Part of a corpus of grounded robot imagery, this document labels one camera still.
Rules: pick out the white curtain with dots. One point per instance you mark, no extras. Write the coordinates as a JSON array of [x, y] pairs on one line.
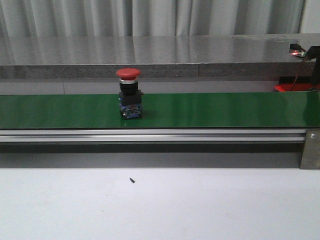
[[102, 18]]

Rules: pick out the small sensor circuit board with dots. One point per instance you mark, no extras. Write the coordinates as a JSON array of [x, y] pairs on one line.
[[297, 50]]

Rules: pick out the red plastic tray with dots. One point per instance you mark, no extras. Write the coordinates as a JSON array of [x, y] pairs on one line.
[[299, 87]]

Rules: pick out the green conveyor belt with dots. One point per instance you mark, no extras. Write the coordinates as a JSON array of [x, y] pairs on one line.
[[163, 110]]

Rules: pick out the steel conveyor support bracket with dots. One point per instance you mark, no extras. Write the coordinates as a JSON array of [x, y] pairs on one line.
[[311, 151]]

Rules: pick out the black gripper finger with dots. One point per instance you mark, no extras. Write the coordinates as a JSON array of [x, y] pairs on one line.
[[314, 53]]

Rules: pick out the aluminium conveyor frame rail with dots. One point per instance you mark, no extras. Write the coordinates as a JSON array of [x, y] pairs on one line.
[[154, 135]]

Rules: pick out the red mushroom push button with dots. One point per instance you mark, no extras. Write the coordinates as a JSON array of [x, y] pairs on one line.
[[130, 96]]

